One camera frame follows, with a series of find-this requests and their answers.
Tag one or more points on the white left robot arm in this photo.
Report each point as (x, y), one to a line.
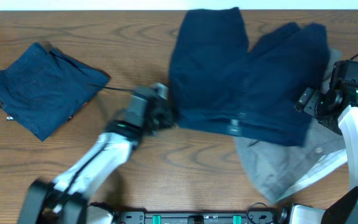
(65, 199)

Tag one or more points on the folded navy shorts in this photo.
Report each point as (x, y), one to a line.
(44, 88)

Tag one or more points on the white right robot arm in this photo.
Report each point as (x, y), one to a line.
(345, 210)

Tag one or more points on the dark navy shorts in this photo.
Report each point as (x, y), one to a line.
(220, 84)

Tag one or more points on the grey garment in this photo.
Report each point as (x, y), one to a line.
(278, 172)

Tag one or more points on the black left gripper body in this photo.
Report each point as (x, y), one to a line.
(160, 122)

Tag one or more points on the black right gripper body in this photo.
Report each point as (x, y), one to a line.
(316, 107)

